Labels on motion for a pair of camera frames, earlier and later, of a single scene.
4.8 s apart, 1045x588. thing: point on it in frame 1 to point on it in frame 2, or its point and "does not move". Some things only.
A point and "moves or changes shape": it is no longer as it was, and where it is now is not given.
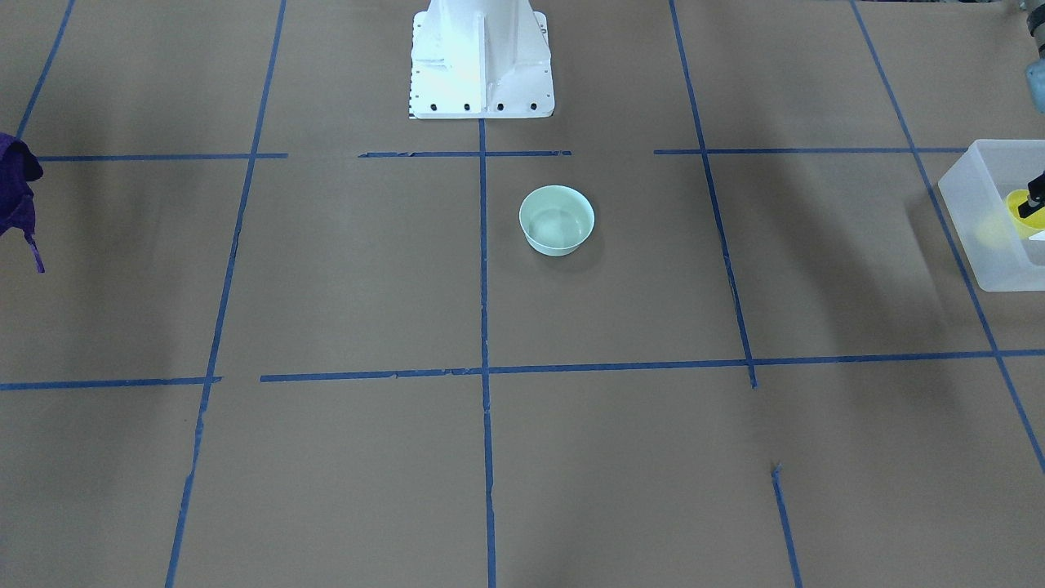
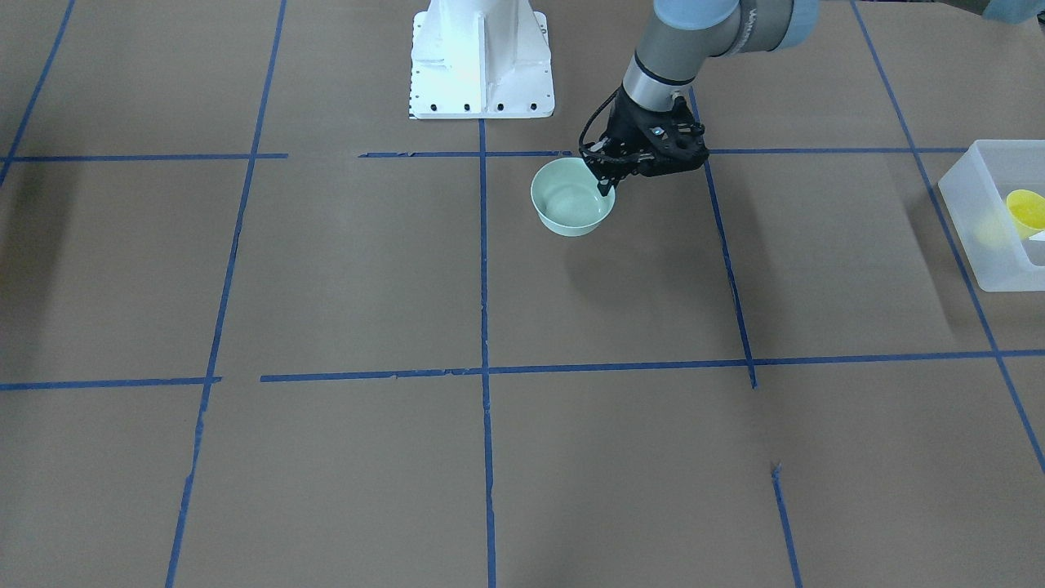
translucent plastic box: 975,190 does not move
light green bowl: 556,220 moves or changes shape
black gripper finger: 1036,199 to 644,143
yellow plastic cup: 1029,225 does not move
